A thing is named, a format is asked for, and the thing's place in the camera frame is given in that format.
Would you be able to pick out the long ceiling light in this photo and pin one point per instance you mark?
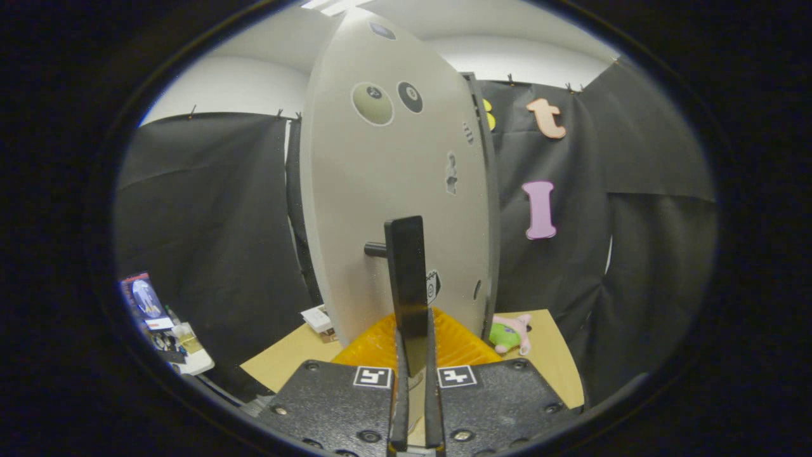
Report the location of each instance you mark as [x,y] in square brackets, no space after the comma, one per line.
[336,5]

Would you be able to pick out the brown flat box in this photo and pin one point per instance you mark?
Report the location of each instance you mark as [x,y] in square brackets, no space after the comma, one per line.
[330,336]

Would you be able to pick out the white printed box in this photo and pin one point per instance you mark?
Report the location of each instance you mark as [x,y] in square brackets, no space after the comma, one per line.
[317,319]

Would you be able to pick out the green and pink plush toy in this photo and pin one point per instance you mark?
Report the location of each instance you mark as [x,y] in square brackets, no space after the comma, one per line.
[505,335]

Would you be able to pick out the dark blue printed box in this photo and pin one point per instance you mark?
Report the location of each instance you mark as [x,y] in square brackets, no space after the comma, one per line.
[144,298]

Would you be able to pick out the light grey shoe cabinet door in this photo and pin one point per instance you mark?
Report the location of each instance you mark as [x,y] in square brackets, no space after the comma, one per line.
[380,190]

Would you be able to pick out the black backdrop cloth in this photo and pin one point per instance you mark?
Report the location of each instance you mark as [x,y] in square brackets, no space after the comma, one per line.
[209,209]

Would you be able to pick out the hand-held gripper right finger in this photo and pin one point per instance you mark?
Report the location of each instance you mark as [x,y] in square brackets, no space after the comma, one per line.
[433,412]

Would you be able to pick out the grey shoe cabinet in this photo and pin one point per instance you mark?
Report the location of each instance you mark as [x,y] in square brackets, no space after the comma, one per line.
[495,222]

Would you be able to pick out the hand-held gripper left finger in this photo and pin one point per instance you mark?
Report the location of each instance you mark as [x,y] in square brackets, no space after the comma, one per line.
[400,412]

